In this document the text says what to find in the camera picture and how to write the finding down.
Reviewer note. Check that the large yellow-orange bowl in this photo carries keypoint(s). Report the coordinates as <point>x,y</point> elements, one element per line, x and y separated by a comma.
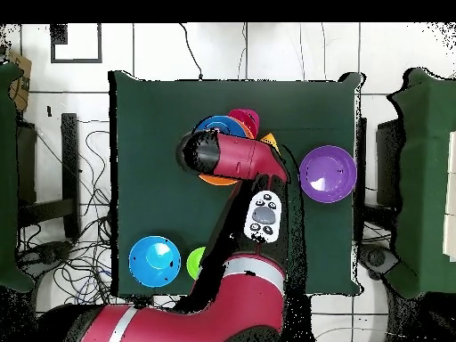
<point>217,180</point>

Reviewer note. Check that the blue plastic bowl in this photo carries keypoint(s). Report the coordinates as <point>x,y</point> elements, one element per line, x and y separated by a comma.
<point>221,124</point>
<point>154,262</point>

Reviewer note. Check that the orange plastic cup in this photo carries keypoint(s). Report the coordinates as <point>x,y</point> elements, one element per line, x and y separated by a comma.
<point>271,140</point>

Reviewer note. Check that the small pink-red bowl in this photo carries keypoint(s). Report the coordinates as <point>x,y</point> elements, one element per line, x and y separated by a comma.
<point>249,119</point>

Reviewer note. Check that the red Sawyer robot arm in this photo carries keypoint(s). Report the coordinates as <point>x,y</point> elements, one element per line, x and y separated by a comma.
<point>242,156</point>

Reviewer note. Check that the small green bowl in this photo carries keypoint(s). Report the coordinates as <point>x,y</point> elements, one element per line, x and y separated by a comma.
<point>195,263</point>

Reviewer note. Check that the purple shallow bowl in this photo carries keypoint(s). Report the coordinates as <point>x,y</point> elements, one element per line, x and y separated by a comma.
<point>327,171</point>

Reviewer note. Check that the dark green tablecloth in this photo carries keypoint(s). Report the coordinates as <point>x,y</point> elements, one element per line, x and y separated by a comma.
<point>160,107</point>

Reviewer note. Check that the dark grey stand foot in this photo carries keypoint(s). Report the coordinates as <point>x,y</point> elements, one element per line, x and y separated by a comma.
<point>46,254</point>
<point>377,258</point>

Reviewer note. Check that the green cloth side table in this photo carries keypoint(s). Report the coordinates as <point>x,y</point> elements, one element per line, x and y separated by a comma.
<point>7,178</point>
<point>424,178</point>

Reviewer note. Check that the cardboard box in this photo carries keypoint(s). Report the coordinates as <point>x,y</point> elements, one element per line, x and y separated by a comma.
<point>21,71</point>

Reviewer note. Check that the black metal frame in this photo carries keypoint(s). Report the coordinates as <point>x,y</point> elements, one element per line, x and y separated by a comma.
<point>70,160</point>

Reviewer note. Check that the black floor frame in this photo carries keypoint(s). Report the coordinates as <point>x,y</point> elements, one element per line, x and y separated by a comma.
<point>58,35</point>

